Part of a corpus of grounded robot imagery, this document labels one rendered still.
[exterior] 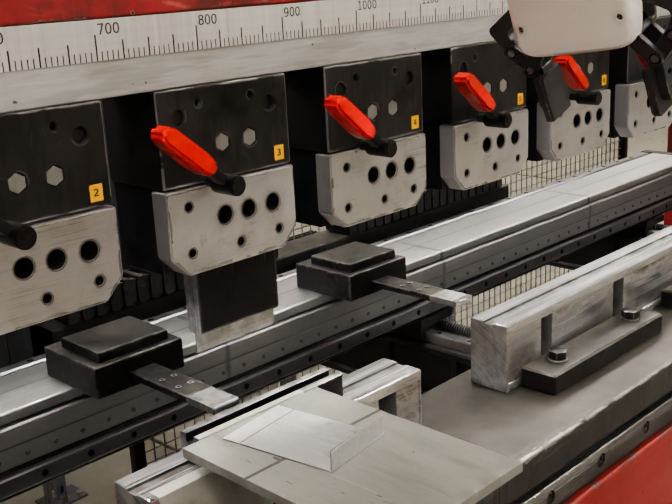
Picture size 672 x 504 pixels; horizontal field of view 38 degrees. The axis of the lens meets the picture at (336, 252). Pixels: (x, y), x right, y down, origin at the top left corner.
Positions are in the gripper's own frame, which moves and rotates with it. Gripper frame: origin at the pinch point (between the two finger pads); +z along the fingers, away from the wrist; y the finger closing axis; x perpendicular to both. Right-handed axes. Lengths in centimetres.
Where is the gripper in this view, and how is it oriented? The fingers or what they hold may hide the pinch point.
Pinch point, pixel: (607, 100)
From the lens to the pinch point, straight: 81.3
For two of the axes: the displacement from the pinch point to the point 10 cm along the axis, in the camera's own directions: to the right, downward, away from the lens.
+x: 6.0, -5.4, 5.9
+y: 7.2, 0.4, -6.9
